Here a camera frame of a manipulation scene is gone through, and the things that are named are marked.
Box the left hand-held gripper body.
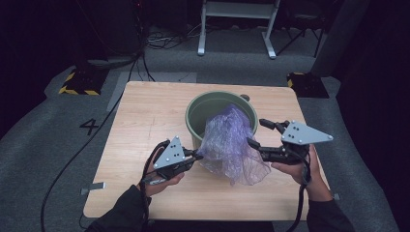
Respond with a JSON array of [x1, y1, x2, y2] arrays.
[[152, 135, 195, 181]]

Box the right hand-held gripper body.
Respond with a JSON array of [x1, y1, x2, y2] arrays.
[[260, 120, 335, 166]]

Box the purple plastic bag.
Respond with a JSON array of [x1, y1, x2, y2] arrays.
[[196, 102, 272, 188]]

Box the green plastic bin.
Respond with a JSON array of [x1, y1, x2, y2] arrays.
[[185, 90, 259, 153]]

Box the person's left hand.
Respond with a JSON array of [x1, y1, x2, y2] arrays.
[[136, 150, 186, 198]]

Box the person's right hand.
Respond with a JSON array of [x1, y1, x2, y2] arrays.
[[271, 143, 334, 203]]

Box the black yellow striped base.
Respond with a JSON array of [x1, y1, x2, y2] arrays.
[[58, 68, 109, 97], [286, 72, 330, 100]]

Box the black tripod legs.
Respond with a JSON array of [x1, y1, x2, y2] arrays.
[[276, 27, 325, 58]]

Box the grey upright pillar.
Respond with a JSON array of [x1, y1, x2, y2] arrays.
[[309, 0, 372, 78]]

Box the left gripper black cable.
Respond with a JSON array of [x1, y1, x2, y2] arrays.
[[139, 138, 171, 232]]

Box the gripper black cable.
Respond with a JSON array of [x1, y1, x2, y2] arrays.
[[139, 138, 171, 232], [284, 150, 312, 232]]

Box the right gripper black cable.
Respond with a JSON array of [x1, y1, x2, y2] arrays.
[[284, 150, 312, 232]]

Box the long black floor cable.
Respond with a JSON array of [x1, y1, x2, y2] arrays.
[[40, 51, 145, 232]]

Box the bundle of floor cables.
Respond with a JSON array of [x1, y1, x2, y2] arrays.
[[144, 30, 201, 50]]

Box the white metal stand frame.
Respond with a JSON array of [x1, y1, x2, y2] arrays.
[[197, 0, 281, 60]]

